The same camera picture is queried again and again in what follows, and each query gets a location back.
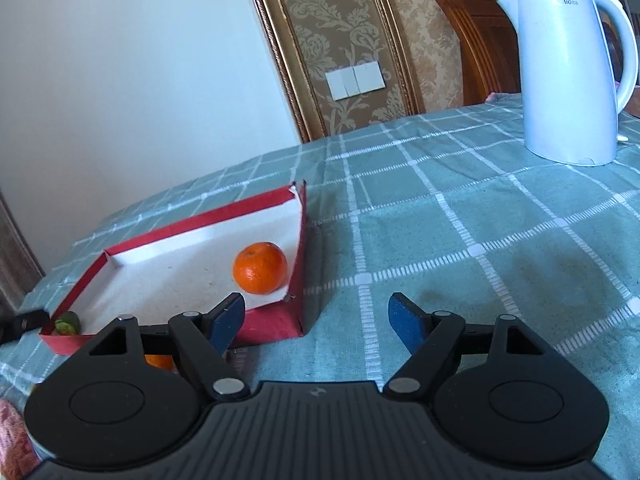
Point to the wooden headboard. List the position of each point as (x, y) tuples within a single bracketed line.
[(480, 45)]

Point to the white electric kettle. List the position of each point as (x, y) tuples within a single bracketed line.
[(560, 70)]

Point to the pale pink garment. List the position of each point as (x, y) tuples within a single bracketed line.
[(496, 95)]

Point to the red cardboard box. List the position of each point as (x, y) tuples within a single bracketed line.
[(270, 320)]

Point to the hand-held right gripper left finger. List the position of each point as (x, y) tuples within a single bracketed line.
[(227, 322)]

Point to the gold framed wallpaper panel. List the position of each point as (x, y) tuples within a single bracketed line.
[(280, 50)]

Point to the brown door frame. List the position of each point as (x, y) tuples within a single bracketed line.
[(17, 255)]

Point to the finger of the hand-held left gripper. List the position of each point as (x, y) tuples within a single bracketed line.
[(27, 321)]

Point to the white wall switch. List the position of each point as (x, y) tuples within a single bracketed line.
[(355, 81)]

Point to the orange tangerine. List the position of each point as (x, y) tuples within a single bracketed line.
[(260, 267), (160, 361)]

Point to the green checked tablecloth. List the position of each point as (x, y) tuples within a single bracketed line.
[(450, 220)]

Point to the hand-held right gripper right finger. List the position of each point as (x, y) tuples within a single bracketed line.
[(405, 325)]

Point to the green cucumber piece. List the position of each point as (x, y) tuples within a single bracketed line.
[(67, 324)]

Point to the pink cloth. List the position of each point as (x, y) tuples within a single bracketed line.
[(15, 435)]

